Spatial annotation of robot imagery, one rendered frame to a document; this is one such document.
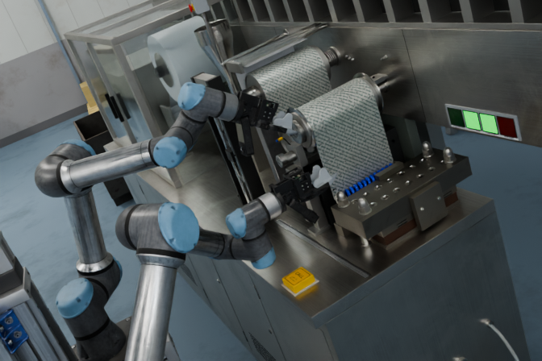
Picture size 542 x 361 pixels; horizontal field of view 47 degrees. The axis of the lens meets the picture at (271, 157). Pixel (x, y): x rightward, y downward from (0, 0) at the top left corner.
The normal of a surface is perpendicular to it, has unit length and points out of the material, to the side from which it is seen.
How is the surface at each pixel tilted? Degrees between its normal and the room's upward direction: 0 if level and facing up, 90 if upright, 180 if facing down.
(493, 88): 90
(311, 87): 92
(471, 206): 0
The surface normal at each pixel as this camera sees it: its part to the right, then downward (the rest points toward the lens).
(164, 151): -0.16, 0.43
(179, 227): 0.83, -0.20
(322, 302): -0.32, -0.87
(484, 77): -0.83, 0.44
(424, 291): 0.45, 0.19
